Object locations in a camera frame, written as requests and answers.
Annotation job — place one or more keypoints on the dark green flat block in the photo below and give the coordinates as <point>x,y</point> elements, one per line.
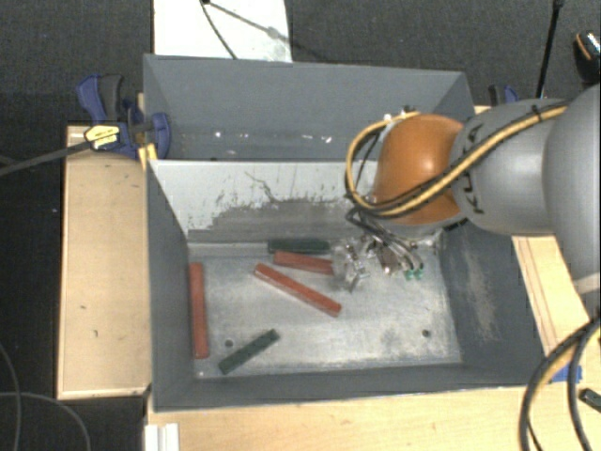
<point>297,245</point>
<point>249,351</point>

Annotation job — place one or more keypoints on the red-brown flat block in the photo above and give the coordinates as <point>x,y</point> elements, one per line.
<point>199,310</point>
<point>303,262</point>
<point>297,290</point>

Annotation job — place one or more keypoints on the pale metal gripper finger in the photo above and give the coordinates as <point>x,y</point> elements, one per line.
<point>357,276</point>
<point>342,257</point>

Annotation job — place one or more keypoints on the grey metal bin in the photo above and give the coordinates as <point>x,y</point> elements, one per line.
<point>291,111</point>

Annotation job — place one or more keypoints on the pale wood flat board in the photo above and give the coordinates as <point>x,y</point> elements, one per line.
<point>103,270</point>

